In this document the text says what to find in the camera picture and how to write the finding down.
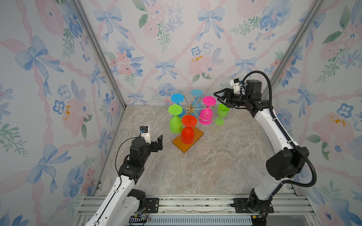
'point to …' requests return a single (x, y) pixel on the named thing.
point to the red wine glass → (187, 133)
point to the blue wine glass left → (178, 98)
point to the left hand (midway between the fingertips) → (154, 134)
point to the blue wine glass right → (196, 106)
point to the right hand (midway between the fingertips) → (215, 95)
